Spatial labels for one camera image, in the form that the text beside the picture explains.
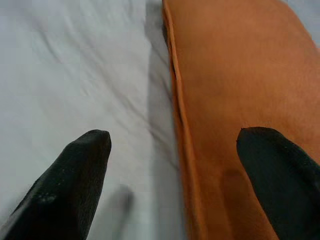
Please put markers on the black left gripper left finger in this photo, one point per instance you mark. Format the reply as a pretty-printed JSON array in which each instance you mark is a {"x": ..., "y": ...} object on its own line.
[{"x": 65, "y": 190}]

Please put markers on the orange pillow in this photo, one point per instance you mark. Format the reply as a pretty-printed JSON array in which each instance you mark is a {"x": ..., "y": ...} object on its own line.
[{"x": 240, "y": 75}]

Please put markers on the white bed sheet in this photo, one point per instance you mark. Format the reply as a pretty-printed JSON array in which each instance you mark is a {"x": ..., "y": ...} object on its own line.
[{"x": 75, "y": 75}]

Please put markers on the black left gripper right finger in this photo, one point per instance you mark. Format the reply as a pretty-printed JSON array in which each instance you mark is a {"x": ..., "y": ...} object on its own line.
[{"x": 282, "y": 180}]

